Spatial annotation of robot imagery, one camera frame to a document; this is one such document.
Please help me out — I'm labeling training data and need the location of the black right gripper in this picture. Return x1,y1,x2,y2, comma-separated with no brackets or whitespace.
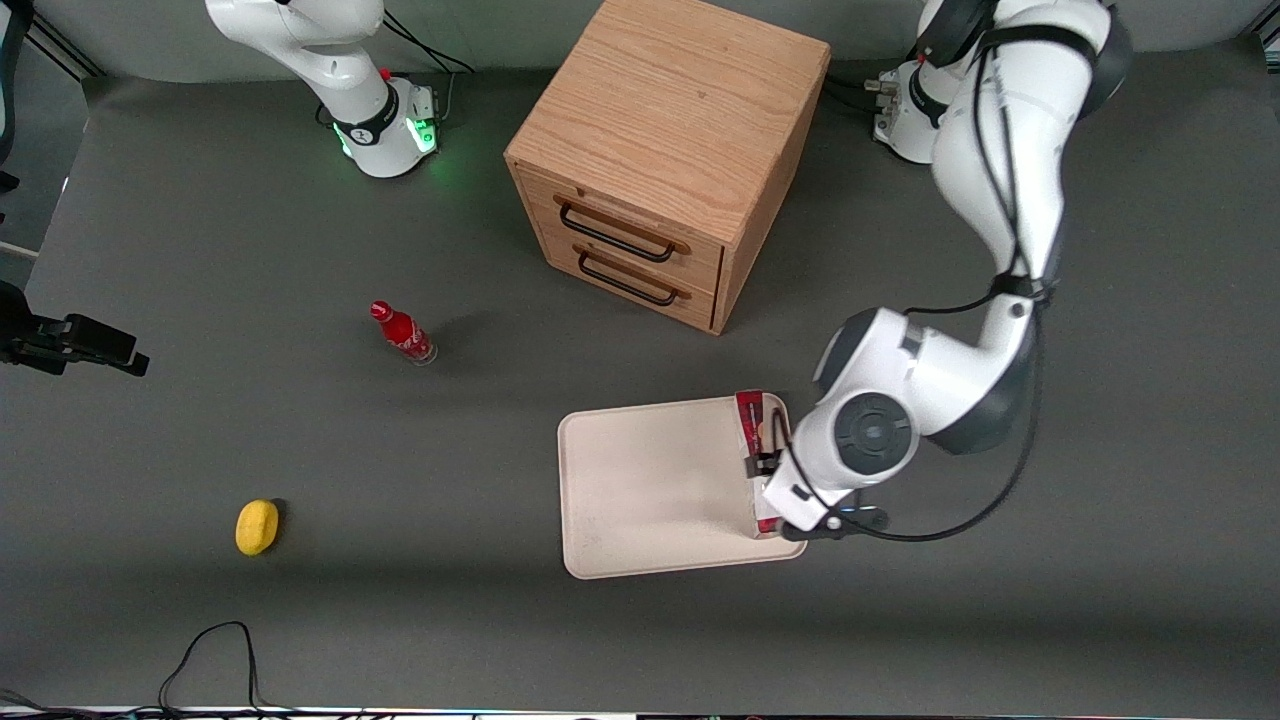
0,283,150,377

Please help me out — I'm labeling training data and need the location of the red cookie box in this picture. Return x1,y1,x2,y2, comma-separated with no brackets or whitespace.
734,390,793,539

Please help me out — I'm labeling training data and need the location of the white rectangular tray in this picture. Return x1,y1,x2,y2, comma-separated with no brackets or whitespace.
556,395,809,581

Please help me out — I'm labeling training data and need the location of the wooden drawer front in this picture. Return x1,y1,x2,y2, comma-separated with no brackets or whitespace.
518,168,725,296
535,215,720,332

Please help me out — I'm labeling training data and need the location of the grey table cover sheet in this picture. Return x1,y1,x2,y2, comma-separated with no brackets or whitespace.
0,40,1280,714

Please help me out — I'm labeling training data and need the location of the yellow lemon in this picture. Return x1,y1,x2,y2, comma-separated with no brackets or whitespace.
235,499,280,557

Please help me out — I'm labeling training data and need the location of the red cola bottle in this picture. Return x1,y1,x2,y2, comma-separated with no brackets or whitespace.
369,299,438,367

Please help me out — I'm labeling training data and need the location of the wooden drawer cabinet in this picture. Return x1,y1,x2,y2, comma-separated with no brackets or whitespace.
504,0,833,336

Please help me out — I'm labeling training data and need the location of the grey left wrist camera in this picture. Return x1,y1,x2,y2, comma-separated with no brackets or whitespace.
780,506,888,542

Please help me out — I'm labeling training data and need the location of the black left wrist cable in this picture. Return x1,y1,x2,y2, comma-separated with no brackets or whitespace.
850,30,1047,544

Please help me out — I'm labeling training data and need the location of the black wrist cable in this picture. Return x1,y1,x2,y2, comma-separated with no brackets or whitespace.
850,30,1047,544
0,0,34,196

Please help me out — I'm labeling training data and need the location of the black drawer handle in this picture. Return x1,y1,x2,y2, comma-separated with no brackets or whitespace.
575,245,691,307
556,196,691,264

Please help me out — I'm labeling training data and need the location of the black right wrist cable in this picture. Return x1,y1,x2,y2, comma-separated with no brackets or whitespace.
0,0,34,196

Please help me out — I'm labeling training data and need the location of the black looped cable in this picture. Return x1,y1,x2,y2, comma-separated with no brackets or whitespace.
158,620,267,714

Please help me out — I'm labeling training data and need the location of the black left base cable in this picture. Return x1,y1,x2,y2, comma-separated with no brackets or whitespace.
822,75,901,119

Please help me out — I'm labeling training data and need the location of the black base cable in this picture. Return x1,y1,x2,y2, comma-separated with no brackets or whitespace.
822,75,901,119
383,10,477,77

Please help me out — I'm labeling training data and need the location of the black right base cable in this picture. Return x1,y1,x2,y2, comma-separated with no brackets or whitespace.
383,10,477,77

